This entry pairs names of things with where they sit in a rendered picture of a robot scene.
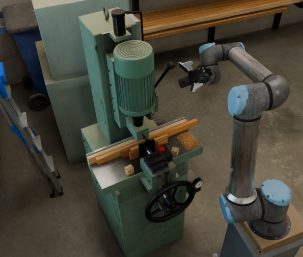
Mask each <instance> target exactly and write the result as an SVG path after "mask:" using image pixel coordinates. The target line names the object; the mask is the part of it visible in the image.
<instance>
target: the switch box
mask: <svg viewBox="0 0 303 257"><path fill-rule="evenodd" d="M128 16H129V17H130V18H131V19H132V20H133V21H134V22H135V23H136V24H137V38H138V40H140V41H141V40H142V38H141V21H140V20H139V19H137V18H136V17H135V16H134V15H133V14H129V15H128Z"/></svg>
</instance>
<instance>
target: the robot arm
mask: <svg viewBox="0 0 303 257"><path fill-rule="evenodd" d="M199 54H200V60H201V65H199V66H197V67H198V68H197V69H195V70H192V69H193V67H192V66H191V65H192V64H193V61H188V62H185V63H181V62H179V63H178V64H179V67H181V68H182V69H183V70H184V71H185V72H186V73H187V72H188V76H186V77H184V78H181V79H179V81H178V83H179V85H180V87H181V88H184V87H187V86H189V85H191V90H190V91H191V92H195V91H196V90H197V89H198V88H200V87H201V86H202V85H215V84H217V83H219V82H220V80H221V78H222V73H221V71H220V70H219V69H218V62H219V61H227V60H229V61H230V62H232V63H233V64H234V65H235V66H236V67H237V68H238V69H239V70H240V71H241V72H242V73H243V74H245V75H246V76H247V77H248V78H249V79H250V80H251V81H252V82H253V84H248V85H240V86H236V87H233V88H232V89H231V90H230V92H229V95H228V110H229V113H230V114H231V115H232V116H233V123H232V145H231V166H230V184H229V185H228V186H227V187H226V189H225V193H224V194H220V195H219V203H220V207H221V211H222V214H223V216H224V219H225V220H226V222H227V223H238V222H244V221H251V224H252V226H253V228H254V229H255V230H256V231H258V232H259V233H261V234H263V235H266V236H270V237H275V236H279V235H281V234H282V233H283V232H284V231H285V230H286V228H287V224H288V221H287V217H286V214H287V211H288V208H289V204H290V202H291V190H290V189H289V187H288V186H287V185H286V184H284V183H283V182H282V181H280V180H277V179H267V180H265V181H264V182H263V183H262V184H261V186H260V187H259V188H254V178H255V168H256V157H257V147H258V137H259V127H260V118H261V114H262V112H263V111H269V110H273V109H276V108H277V107H279V106H281V105H282V104H283V103H284V102H285V100H286V99H287V97H288V95H289V90H290V89H289V84H288V81H287V80H286V79H285V78H284V77H283V76H282V75H280V74H278V73H272V72H271V71H269V70H268V69H267V68H266V67H264V66H263V65H262V64H261V63H259V62H258V61H257V60H256V59H254V58H253V57H252V56H251V55H249V54H248V53H247V52H246V51H245V48H244V45H243V44H242V43H241V42H234V43H227V44H219V45H215V43H208V44H204V45H202V46H200V48H199ZM200 66H201V67H200Z"/></svg>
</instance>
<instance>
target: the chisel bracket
mask: <svg viewBox="0 0 303 257"><path fill-rule="evenodd" d="M125 119H126V126H127V128H128V129H129V131H130V132H131V134H132V135H133V136H134V138H135V139H136V141H137V142H138V141H141V140H144V139H145V138H144V137H143V136H142V135H143V134H144V135H145V137H146V138H148V137H149V128H148V127H147V126H146V124H145V123H144V122H143V125H142V126H140V127H136V126H134V125H133V120H132V116H127V117H125Z"/></svg>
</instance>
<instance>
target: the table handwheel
mask: <svg viewBox="0 0 303 257"><path fill-rule="evenodd" d="M182 186H186V187H189V189H190V194H189V196H188V198H187V200H186V201H185V202H184V203H180V202H178V201H177V200H176V199H175V194H176V192H177V189H178V187H182ZM172 189H174V191H173V193H172V195H170V194H169V193H168V191H170V190H172ZM195 192H196V190H195V187H194V185H193V184H192V183H191V182H189V181H177V182H173V183H171V184H168V185H166V186H165V187H163V188H162V189H158V192H156V193H155V194H154V195H153V196H152V198H151V199H150V200H149V202H148V203H147V205H146V208H145V216H146V218H147V220H149V221H150V222H153V223H161V222H165V221H168V220H170V219H172V218H174V217H176V216H178V215H179V214H180V213H182V212H183V211H184V210H185V209H186V208H187V207H188V206H189V205H190V203H191V202H192V200H193V198H194V196H195ZM161 196H163V198H164V207H165V208H166V207H167V208H168V209H173V208H175V207H176V206H177V205H179V206H180V207H179V208H178V209H177V210H175V211H173V212H172V213H170V214H168V215H165V216H162V217H153V215H155V214H156V213H158V212H159V211H160V209H159V208H158V209H156V210H155V211H153V212H152V213H151V209H152V207H153V205H154V204H155V202H156V201H157V200H158V199H159V198H160V197H161Z"/></svg>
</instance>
